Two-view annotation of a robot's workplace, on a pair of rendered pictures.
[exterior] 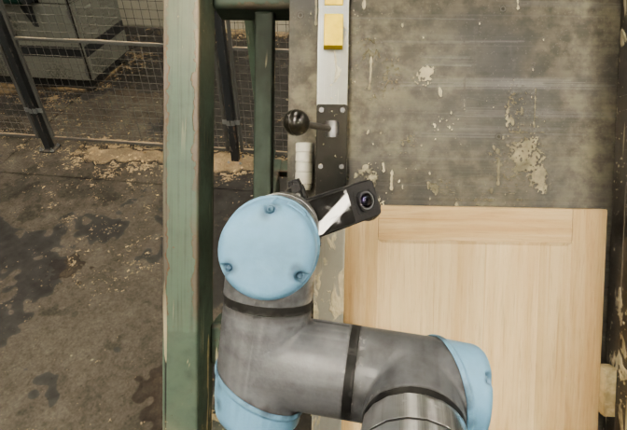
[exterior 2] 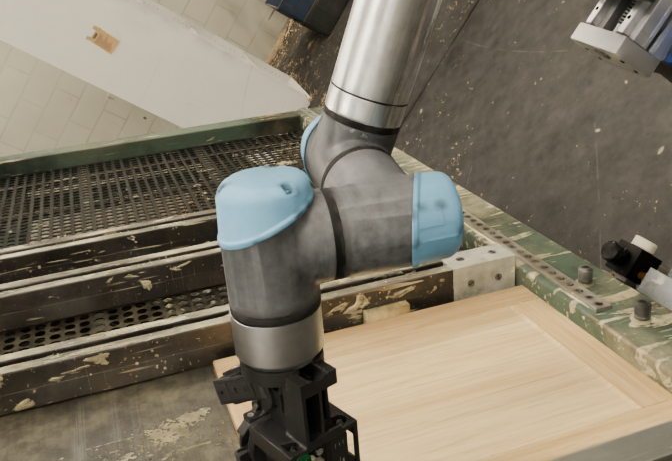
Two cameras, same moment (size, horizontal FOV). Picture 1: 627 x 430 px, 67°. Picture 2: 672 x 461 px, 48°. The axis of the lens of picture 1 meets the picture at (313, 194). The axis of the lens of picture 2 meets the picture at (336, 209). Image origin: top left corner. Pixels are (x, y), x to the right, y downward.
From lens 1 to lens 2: 0.61 m
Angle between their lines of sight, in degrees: 70
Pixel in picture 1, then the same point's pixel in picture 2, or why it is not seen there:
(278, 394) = (393, 171)
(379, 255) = not seen: outside the picture
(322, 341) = (336, 178)
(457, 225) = not seen: hidden behind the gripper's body
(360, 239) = not seen: outside the picture
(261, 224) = (235, 182)
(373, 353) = (327, 156)
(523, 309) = (341, 377)
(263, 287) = (293, 171)
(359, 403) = (366, 142)
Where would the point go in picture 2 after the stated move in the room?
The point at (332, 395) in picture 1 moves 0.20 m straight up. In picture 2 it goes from (370, 152) to (160, 41)
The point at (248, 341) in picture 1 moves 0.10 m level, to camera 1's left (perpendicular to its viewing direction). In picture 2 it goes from (358, 190) to (414, 230)
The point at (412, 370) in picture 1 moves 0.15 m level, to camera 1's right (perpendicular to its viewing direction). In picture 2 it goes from (321, 129) to (277, 103)
